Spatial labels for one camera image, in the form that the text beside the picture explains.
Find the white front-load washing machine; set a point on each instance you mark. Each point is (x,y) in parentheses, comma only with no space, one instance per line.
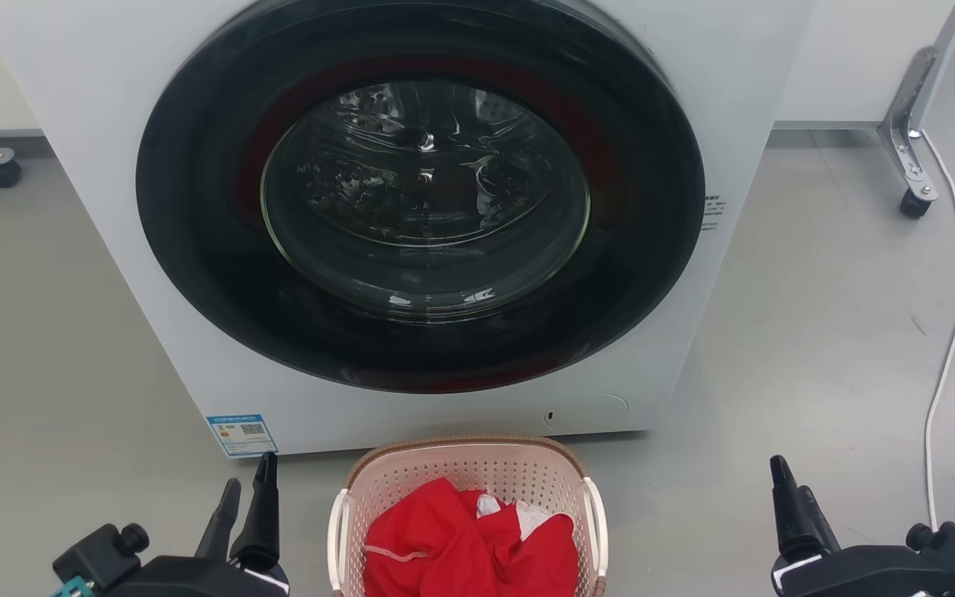
(96,124)

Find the black caster wheel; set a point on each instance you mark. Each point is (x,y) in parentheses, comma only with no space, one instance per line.
(914,204)
(1,173)

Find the black round washer door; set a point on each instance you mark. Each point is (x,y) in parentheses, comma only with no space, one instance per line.
(196,249)

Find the small white text sticker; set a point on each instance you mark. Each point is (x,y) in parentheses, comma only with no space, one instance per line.
(711,213)

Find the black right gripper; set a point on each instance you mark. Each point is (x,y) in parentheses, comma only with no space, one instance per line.
(884,576)

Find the white garment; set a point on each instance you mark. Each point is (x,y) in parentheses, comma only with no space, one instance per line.
(534,516)

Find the red garment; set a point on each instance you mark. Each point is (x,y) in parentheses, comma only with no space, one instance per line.
(428,547)

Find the beige perforated laundry basket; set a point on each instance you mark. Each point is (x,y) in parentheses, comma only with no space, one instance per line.
(461,464)

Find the blue energy label sticker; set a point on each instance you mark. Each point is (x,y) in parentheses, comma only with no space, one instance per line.
(241,435)

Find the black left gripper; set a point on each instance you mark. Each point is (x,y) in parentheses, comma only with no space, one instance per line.
(187,579)

